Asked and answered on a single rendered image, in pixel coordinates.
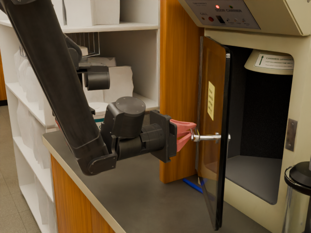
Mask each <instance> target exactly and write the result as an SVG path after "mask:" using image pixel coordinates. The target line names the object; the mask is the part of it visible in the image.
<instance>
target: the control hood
mask: <svg viewBox="0 0 311 233"><path fill-rule="evenodd" d="M178 1H179V3H180V4H181V5H182V7H183V8H184V9H185V11H186V12H187V13H188V15H189V16H190V17H191V19H192V20H193V21H194V23H195V24H196V25H197V26H198V27H205V28H216V29H227V30H237V31H253V32H264V33H274V34H285V35H296V36H308V35H309V34H311V0H243V1H244V2H245V4H246V6H247V7H248V9H249V10H250V12H251V14H252V15H253V17H254V19H255V20H256V22H257V24H258V25H259V27H260V29H261V30H258V29H246V28H234V27H222V26H210V25H202V23H201V22H200V21H199V19H198V18H197V17H196V15H195V14H194V13H193V11H192V10H191V8H190V7H189V6H188V4H187V3H186V2H185V0H178Z"/></svg>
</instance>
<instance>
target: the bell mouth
mask: <svg viewBox="0 0 311 233"><path fill-rule="evenodd" d="M244 67H245V68H246V69H248V70H251V71H255V72H260V73H266V74H280V75H293V70H294V58H293V57H292V56H291V55H290V54H288V53H281V52H274V51H267V50H261V49H253V50H252V52H251V54H250V56H249V58H248V60H247V61H246V63H245V65H244Z"/></svg>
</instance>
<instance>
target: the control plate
mask: <svg viewBox="0 0 311 233"><path fill-rule="evenodd" d="M185 2H186V3H187V4H188V6H189V7H190V8H191V10H192V11H193V13H194V14H195V15H196V17H197V18H198V19H199V21H200V22H201V23H202V25H210V26H222V27H234V28H246V29H258V30H261V29H260V27H259V25H258V24H257V22H256V20H255V19H254V17H253V15H252V14H251V12H250V10H249V9H248V7H247V6H246V4H245V2H244V1H243V0H185ZM216 5H218V6H219V7H220V8H216ZM229 5H232V6H233V9H231V8H230V7H229ZM216 16H221V18H222V19H223V21H224V22H225V23H220V22H219V20H218V19H217V17H216ZM201 17H204V18H205V20H203V19H202V18H201ZM209 17H212V18H213V19H214V21H213V22H211V21H210V20H209V19H208V18H209ZM227 18H229V19H230V21H227ZM234 18H236V19H237V20H238V21H236V22H235V21H234ZM242 19H245V20H246V22H243V21H242Z"/></svg>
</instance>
